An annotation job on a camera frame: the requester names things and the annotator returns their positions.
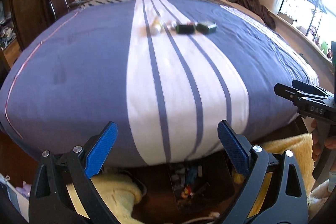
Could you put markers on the small white yellow bottle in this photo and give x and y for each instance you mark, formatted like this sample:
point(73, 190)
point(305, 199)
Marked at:
point(156, 26)

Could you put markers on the blue white striped blanket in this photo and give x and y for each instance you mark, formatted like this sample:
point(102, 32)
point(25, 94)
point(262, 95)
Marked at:
point(78, 69)

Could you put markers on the brown monkey plush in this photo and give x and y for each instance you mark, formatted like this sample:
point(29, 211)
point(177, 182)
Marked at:
point(313, 30)

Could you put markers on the black spool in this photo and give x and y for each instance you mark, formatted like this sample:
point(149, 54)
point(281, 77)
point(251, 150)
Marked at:
point(185, 29)

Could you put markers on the small white wrapper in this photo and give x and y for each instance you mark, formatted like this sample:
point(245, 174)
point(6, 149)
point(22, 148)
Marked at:
point(170, 25)

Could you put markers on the green frog plush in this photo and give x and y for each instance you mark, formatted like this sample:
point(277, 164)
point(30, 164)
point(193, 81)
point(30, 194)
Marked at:
point(324, 47)

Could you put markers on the pink wrapper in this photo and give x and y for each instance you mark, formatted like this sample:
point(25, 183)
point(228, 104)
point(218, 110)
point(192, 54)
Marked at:
point(189, 22)

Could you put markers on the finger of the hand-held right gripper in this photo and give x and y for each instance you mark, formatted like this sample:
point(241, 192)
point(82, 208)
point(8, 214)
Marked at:
point(286, 91)

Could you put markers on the yellow fluffy rug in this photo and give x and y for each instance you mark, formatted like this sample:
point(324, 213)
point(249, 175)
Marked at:
point(118, 187)

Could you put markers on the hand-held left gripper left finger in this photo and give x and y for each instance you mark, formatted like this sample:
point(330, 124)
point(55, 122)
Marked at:
point(102, 150)

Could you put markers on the person's right hand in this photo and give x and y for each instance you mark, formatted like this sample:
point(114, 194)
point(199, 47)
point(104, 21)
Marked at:
point(315, 145)

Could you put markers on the black rectangular case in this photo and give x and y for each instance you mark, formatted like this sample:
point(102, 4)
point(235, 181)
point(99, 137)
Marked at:
point(207, 27)

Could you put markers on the blue wet wipes packet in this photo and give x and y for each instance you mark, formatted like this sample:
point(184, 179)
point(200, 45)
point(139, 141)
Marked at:
point(193, 173)

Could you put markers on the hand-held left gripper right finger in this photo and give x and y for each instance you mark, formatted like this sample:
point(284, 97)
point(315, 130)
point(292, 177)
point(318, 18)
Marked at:
point(233, 149)

